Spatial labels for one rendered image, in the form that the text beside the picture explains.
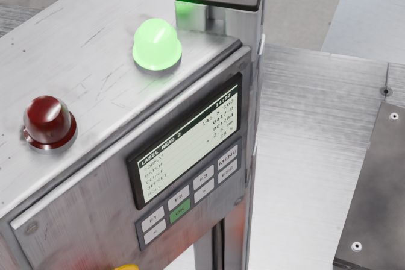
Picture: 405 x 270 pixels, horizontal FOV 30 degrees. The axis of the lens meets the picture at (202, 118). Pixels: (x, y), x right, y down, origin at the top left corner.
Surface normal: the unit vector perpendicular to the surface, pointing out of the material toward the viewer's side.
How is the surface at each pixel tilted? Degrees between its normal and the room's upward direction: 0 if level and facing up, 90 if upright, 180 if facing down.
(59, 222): 90
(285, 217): 0
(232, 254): 90
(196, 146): 90
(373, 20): 0
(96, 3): 0
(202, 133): 90
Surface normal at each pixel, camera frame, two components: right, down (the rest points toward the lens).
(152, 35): -0.10, -0.35
